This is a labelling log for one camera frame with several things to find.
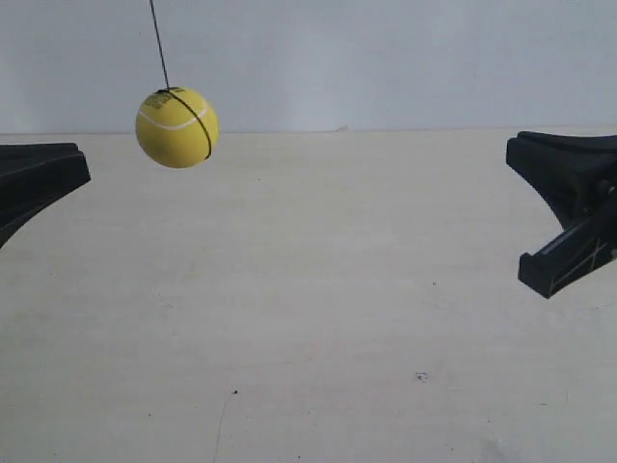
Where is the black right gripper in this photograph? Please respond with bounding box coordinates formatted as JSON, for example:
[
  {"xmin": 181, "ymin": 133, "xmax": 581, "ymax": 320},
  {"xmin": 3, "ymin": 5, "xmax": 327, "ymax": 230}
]
[{"xmin": 505, "ymin": 130, "xmax": 616, "ymax": 299}]

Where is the yellow tennis ball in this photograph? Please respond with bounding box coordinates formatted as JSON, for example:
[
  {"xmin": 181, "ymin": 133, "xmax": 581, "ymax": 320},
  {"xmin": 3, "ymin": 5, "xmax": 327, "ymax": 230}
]
[{"xmin": 135, "ymin": 87, "xmax": 220, "ymax": 169}]

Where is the black hanging string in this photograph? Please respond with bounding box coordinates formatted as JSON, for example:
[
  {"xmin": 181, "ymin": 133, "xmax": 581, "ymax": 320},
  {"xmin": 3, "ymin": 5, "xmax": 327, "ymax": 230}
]
[{"xmin": 148, "ymin": 0, "xmax": 172, "ymax": 91}]

